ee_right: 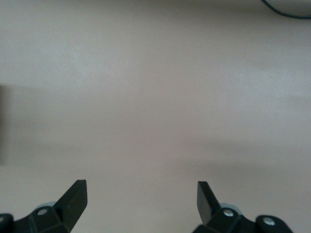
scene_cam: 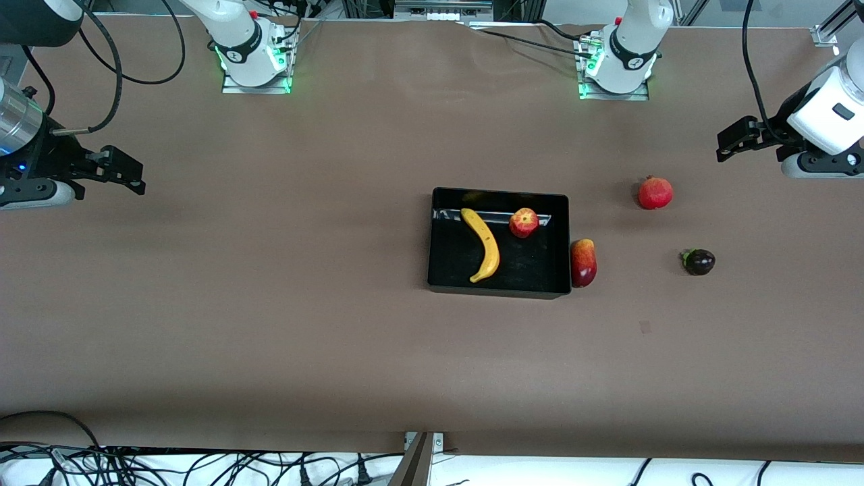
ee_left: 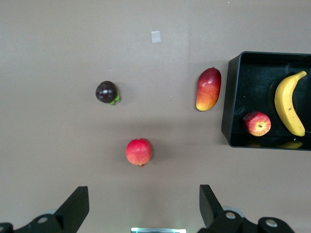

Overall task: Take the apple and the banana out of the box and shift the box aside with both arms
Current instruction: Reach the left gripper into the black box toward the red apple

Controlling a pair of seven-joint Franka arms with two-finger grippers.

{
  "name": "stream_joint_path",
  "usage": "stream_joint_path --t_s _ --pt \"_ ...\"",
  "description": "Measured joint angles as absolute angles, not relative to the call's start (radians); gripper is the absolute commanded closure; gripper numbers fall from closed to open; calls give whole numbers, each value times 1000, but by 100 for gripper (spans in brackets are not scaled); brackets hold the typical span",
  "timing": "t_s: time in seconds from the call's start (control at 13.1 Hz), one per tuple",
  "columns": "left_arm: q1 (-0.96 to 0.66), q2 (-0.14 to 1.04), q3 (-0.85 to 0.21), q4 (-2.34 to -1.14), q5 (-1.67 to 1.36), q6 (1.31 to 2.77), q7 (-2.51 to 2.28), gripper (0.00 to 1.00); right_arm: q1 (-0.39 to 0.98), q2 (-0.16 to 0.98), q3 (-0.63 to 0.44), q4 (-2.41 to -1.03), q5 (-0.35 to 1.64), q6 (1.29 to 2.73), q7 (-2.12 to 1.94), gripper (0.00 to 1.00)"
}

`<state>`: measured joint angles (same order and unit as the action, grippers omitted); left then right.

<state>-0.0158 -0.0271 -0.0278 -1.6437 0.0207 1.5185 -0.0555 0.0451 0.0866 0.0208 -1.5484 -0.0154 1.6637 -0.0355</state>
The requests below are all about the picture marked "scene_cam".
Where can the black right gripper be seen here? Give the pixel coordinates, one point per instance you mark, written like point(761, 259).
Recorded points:
point(48, 158)

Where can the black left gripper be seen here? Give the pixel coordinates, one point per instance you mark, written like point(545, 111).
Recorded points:
point(769, 130)

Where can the red yellow apple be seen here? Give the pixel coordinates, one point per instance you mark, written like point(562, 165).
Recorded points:
point(524, 223)

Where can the black rectangular plastic box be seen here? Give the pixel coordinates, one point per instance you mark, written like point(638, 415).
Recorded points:
point(533, 270)

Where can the yellow banana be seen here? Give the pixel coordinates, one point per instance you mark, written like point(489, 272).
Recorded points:
point(489, 246)

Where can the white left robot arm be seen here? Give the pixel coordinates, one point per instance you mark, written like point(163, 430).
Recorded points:
point(628, 40)

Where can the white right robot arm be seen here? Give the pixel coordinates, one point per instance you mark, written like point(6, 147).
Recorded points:
point(236, 40)

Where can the red pomegranate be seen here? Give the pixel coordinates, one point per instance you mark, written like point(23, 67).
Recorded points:
point(655, 194)

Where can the dark purple mangosteen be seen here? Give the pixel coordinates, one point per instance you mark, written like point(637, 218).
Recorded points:
point(700, 262)

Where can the red yellow mango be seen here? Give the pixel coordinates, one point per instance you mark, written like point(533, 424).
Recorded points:
point(583, 264)

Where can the brown table cover sheet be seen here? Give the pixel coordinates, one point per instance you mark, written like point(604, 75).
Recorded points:
point(270, 351)

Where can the metal socket strip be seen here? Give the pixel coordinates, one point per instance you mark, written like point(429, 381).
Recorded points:
point(442, 12)

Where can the dark slanted beam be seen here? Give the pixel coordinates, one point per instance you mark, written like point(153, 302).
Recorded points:
point(412, 469)

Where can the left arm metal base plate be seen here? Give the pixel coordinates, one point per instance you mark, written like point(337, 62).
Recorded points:
point(634, 96)

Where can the aluminium frame profile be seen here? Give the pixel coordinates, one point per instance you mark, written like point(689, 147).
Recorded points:
point(827, 34)

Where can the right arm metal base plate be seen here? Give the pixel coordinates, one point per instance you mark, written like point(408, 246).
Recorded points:
point(256, 90)

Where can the small metal bracket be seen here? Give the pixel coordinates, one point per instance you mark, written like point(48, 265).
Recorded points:
point(439, 442)

